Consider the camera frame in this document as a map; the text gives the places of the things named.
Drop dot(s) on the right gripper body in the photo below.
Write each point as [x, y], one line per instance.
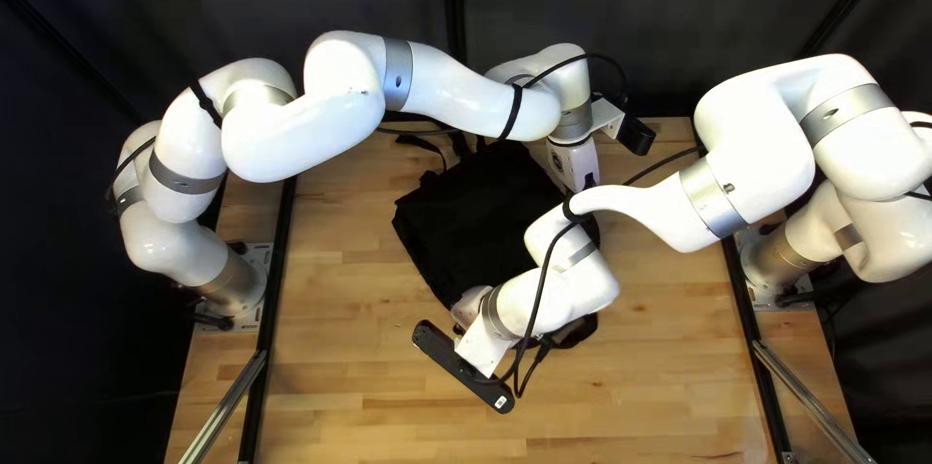
[470, 307]

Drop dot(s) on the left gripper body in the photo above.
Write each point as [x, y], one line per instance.
[571, 162]

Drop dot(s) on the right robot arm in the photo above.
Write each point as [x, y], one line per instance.
[764, 136]

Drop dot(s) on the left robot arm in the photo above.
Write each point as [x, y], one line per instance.
[291, 122]

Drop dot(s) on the black backpack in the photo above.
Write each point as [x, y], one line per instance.
[466, 231]

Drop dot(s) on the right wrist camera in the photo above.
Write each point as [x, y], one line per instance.
[459, 366]

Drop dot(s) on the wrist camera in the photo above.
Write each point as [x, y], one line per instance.
[639, 135]
[459, 366]

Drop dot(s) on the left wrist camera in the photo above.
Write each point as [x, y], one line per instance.
[639, 135]

